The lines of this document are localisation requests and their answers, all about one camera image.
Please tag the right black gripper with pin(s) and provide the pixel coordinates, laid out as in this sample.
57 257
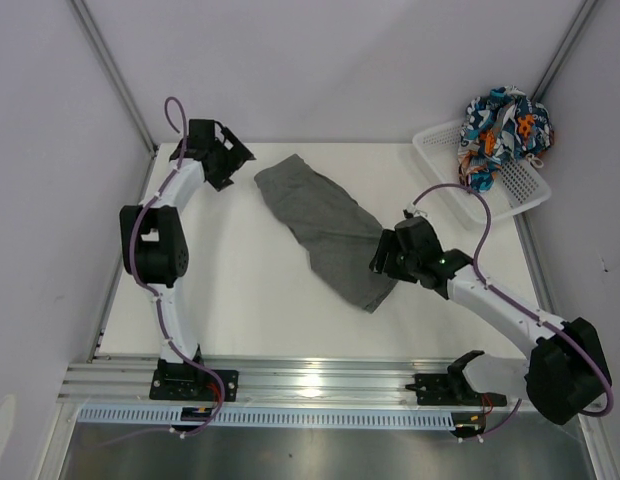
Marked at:
389 243

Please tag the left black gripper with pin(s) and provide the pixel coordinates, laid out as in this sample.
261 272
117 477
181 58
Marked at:
237 157

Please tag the grey shorts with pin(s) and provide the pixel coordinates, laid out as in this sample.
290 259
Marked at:
339 236

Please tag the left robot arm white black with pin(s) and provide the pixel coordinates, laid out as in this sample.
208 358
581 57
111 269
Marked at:
153 240

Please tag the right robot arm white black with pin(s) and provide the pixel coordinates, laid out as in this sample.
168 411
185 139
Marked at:
562 370

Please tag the colourful patterned shorts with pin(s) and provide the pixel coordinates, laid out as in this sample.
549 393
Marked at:
502 127

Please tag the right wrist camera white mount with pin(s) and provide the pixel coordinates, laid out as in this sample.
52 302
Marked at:
413 215

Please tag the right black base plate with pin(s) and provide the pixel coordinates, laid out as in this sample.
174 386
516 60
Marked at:
437 389

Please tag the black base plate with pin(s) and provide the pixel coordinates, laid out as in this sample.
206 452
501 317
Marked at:
437 389
196 386

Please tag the aluminium mounting rail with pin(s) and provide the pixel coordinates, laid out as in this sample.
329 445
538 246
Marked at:
262 382

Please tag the white slotted cable duct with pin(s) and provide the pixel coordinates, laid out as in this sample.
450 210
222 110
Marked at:
269 417

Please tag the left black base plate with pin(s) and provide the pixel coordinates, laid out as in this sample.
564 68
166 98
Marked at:
196 386

